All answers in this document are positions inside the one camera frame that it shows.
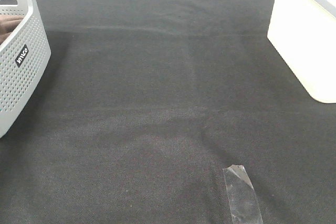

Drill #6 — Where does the brown microfibre towel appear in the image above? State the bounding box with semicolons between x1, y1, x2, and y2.
0;15;24;44

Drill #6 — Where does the black table cloth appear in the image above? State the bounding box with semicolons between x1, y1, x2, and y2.
1;0;335;223

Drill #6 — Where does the clear tape strip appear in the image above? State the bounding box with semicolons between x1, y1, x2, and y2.
223;165;264;224

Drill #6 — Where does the grey perforated laundry basket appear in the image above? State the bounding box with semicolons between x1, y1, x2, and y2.
1;0;51;136

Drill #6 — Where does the white plastic storage bin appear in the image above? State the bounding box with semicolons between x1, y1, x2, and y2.
267;0;335;103

